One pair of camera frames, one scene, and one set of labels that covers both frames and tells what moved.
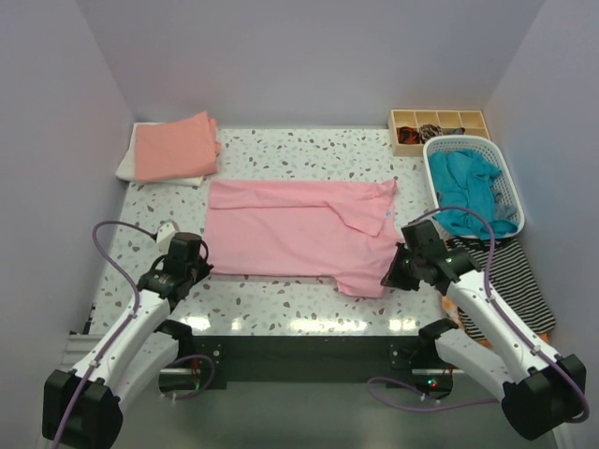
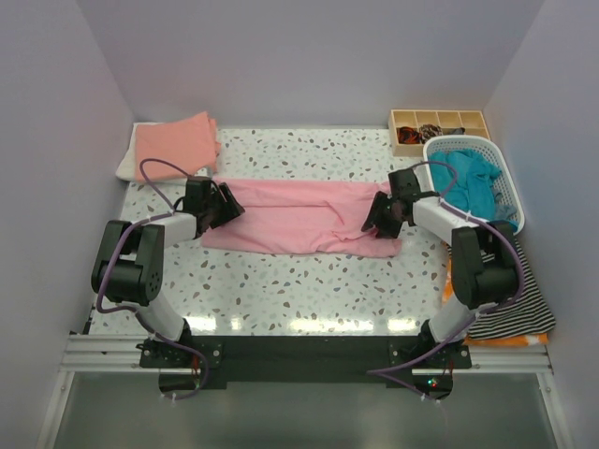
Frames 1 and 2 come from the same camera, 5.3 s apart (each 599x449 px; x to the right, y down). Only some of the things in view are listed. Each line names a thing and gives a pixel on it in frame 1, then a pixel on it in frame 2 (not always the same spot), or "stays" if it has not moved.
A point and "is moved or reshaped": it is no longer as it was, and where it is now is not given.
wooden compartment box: [410, 129] stays
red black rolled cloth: [408, 136] stays
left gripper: [203, 269] → [231, 209]
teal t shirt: [462, 180] stays
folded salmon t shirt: [181, 149] stays
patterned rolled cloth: [429, 131] stays
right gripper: [393, 278] → [385, 230]
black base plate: [205, 364] stays
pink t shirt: [341, 230] is moved or reshaped
